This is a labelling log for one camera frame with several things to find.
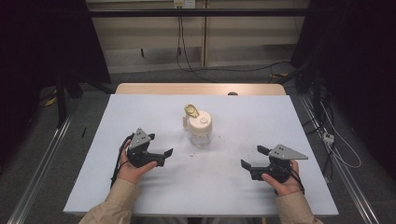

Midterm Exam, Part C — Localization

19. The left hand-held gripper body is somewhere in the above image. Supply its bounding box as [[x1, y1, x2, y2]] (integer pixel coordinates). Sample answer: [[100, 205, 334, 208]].
[[126, 127, 166, 169]]

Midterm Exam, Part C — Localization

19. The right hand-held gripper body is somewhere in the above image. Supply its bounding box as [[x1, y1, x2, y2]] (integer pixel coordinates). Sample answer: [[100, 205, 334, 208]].
[[249, 144, 309, 184]]

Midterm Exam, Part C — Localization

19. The clear cup with cream lid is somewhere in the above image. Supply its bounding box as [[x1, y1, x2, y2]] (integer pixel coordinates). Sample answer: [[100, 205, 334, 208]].
[[182, 104, 214, 148]]

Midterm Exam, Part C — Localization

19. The person's right hand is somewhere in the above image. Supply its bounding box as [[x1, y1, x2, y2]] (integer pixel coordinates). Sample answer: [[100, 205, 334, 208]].
[[261, 160, 303, 197]]

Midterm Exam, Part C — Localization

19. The person's left hand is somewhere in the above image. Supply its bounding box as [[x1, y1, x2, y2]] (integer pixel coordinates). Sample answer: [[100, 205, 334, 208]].
[[117, 139, 159, 185]]

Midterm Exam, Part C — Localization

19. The white table cover sheet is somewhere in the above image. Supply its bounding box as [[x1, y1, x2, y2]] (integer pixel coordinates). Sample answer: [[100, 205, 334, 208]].
[[63, 93, 340, 217]]

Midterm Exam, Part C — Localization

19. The black metal stand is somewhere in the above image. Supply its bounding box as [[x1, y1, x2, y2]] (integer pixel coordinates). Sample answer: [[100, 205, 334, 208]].
[[54, 71, 83, 129]]

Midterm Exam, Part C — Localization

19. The black curtain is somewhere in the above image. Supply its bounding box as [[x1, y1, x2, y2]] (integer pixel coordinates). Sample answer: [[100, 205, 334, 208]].
[[290, 0, 396, 178], [0, 0, 111, 162]]

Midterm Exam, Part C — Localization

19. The black horizontal bar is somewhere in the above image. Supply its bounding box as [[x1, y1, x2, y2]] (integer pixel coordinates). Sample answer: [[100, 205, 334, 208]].
[[88, 8, 312, 18]]

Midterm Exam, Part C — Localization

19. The right hand-held gripper black cable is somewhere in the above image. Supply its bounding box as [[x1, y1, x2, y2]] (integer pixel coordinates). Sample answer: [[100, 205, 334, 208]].
[[274, 161, 305, 196]]

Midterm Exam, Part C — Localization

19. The hand-held gripper black cable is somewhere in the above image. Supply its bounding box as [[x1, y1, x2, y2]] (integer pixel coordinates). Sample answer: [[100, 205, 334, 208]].
[[110, 133, 135, 189], [274, 161, 305, 196]]

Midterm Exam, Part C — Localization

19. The left hand-held gripper black cable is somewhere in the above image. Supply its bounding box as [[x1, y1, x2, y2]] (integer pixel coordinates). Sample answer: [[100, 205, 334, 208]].
[[110, 133, 135, 189]]

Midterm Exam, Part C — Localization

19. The white cable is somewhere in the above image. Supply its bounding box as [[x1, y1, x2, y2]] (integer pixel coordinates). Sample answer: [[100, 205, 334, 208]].
[[320, 102, 362, 170]]

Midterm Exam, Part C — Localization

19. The aluminium floor rail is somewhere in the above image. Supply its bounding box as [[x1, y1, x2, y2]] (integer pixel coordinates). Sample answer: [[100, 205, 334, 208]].
[[6, 115, 74, 224], [298, 94, 381, 224]]

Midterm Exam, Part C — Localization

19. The black hanging cable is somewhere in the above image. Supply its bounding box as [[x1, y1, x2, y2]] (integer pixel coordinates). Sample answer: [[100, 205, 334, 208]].
[[176, 15, 219, 83]]

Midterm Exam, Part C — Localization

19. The wooden wall post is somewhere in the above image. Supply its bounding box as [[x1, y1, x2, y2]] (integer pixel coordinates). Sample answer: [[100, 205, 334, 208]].
[[200, 0, 209, 68]]

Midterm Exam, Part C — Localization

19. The white wall socket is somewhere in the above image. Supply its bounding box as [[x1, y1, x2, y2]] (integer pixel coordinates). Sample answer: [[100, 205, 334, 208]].
[[173, 0, 196, 9]]

